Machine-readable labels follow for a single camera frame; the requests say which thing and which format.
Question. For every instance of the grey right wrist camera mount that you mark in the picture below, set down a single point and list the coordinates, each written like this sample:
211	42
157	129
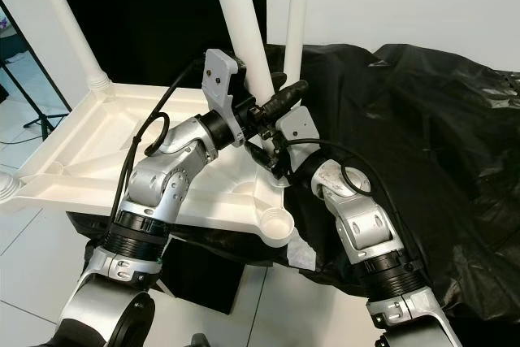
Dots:
296	127

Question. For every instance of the glass panel black frame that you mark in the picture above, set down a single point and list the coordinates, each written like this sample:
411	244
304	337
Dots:
20	79

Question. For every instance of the black door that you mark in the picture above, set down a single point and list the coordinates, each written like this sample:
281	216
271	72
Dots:
154	22

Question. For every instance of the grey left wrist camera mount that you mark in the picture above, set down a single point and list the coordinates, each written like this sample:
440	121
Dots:
219	87

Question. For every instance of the black plastic table cover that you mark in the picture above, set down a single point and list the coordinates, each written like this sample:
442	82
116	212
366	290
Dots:
439	119

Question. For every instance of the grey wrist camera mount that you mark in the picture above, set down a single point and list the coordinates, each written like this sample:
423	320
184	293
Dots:
296	127
219	87

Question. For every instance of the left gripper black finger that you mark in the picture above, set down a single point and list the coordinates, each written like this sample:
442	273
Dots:
288	93

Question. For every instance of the black tripod stand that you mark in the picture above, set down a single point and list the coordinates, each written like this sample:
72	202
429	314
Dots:
45	123

